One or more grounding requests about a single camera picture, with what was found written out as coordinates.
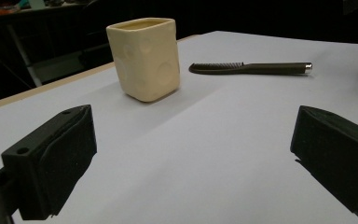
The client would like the wooden table with white legs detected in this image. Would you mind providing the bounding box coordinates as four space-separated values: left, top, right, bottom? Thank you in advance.
0 0 88 88

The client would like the white table mat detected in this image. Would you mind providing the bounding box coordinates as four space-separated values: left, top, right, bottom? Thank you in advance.
0 30 358 224

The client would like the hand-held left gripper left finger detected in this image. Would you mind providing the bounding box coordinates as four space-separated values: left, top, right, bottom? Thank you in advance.
0 104 98 221

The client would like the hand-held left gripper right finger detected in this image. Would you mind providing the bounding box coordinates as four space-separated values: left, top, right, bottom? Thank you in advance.
290 105 358 222

